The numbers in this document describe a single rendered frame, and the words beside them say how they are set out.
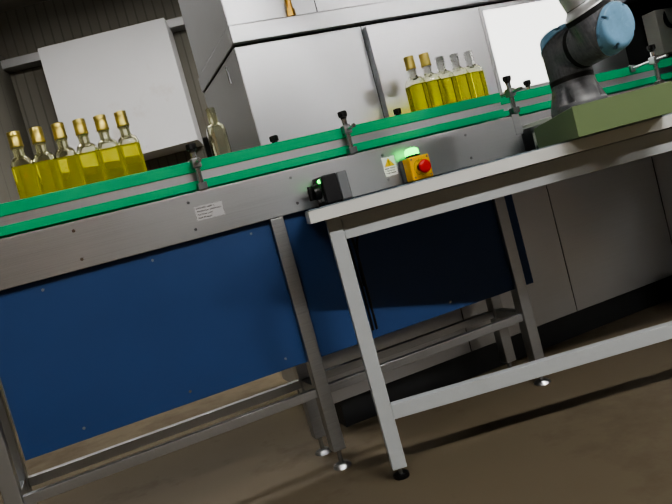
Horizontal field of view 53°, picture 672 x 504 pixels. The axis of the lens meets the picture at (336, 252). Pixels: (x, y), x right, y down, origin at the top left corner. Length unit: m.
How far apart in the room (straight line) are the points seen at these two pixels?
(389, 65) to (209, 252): 0.98
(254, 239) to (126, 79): 3.25
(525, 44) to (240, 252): 1.44
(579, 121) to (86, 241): 1.28
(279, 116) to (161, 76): 2.78
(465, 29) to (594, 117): 0.96
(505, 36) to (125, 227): 1.60
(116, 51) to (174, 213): 3.32
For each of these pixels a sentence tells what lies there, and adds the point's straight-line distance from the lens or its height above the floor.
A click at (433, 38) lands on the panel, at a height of 1.24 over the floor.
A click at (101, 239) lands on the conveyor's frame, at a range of 1.84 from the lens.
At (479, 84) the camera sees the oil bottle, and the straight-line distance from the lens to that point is 2.42.
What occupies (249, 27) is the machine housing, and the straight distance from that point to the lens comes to 2.32.
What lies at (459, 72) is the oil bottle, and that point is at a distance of 2.39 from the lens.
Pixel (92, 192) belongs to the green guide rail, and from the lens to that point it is 1.87.
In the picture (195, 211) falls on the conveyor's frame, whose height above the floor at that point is 0.83.
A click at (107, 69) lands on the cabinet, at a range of 5.08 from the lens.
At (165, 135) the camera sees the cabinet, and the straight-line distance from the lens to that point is 4.93.
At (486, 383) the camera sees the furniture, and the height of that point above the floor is 0.18.
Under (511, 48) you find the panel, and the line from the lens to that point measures 2.73.
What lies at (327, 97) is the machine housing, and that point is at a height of 1.11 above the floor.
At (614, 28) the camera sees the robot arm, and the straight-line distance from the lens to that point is 1.85.
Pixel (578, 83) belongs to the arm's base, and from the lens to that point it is 1.93.
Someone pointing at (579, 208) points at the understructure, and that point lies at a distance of 2.83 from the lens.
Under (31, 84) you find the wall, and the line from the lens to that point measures 5.61.
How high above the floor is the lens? 0.74
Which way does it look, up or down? 4 degrees down
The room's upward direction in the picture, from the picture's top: 15 degrees counter-clockwise
